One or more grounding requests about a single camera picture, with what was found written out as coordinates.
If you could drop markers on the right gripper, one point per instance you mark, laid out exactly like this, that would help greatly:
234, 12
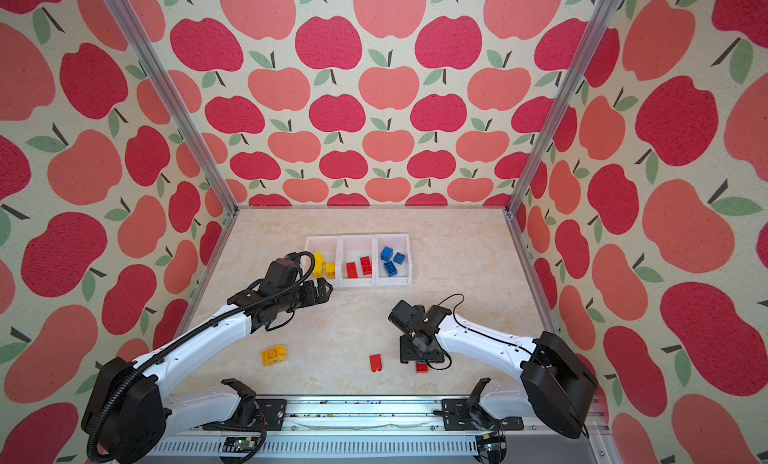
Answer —
405, 358

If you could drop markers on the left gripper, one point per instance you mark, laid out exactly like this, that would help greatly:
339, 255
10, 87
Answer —
312, 297

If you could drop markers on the red long lego bottom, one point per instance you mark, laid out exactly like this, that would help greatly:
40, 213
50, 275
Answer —
422, 367

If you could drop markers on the red small lego bottom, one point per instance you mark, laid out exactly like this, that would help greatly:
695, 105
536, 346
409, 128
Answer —
376, 363

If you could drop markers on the yellow double lego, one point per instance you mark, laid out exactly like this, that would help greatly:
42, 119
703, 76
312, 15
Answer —
274, 355

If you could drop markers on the white three-compartment bin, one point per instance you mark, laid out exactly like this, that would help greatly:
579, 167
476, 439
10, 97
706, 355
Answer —
341, 249

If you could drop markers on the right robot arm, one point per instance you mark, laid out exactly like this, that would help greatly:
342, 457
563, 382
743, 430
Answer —
553, 384

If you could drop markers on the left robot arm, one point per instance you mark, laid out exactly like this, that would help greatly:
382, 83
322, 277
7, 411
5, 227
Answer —
128, 411

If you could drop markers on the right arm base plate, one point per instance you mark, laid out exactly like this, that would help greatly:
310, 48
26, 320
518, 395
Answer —
466, 415

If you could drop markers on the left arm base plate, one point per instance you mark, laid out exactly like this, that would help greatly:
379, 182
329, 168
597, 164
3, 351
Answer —
252, 415

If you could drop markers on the aluminium front rail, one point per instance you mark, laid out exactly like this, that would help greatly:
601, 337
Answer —
380, 429

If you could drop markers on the left aluminium frame post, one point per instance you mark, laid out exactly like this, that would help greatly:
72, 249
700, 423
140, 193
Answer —
132, 29

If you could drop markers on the aluminium frame post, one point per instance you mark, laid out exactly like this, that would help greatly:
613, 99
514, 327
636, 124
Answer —
601, 18
132, 29

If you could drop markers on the right aluminium frame post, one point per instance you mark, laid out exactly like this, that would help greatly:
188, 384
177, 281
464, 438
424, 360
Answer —
601, 18

